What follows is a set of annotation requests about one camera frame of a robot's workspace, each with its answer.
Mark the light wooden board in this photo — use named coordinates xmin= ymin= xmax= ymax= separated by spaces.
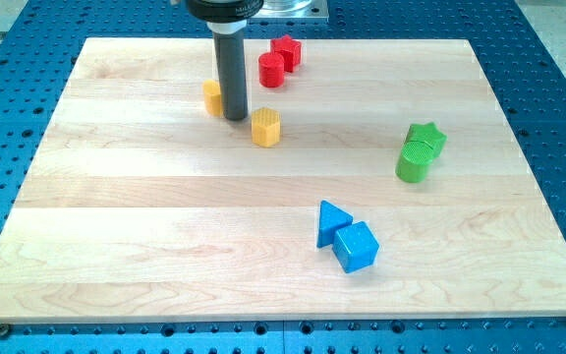
xmin=0 ymin=38 xmax=566 ymax=324

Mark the clear acrylic robot base plate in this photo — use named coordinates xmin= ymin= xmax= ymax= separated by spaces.
xmin=254 ymin=0 xmax=329 ymax=21

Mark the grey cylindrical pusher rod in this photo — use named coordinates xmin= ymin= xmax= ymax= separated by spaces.
xmin=207 ymin=20 xmax=248 ymax=121

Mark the red cylinder block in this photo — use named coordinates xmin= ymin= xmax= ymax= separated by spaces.
xmin=257 ymin=52 xmax=285 ymax=89

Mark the blue cube block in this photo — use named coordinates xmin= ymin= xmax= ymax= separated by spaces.
xmin=332 ymin=221 xmax=379 ymax=273

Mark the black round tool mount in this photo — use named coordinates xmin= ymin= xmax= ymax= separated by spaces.
xmin=185 ymin=0 xmax=264 ymax=23

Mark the red star block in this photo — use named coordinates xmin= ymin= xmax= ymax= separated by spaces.
xmin=270 ymin=34 xmax=302 ymax=73

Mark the green cylinder block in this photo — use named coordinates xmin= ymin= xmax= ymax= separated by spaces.
xmin=395 ymin=141 xmax=434 ymax=183

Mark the yellow hexagon block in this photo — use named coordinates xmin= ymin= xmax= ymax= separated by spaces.
xmin=251 ymin=107 xmax=281 ymax=148

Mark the green star block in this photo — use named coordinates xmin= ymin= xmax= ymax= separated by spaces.
xmin=405 ymin=122 xmax=447 ymax=158

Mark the blue triangle block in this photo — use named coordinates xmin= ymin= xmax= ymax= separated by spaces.
xmin=316 ymin=201 xmax=354 ymax=248

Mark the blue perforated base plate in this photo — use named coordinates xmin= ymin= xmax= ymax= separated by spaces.
xmin=0 ymin=1 xmax=566 ymax=353

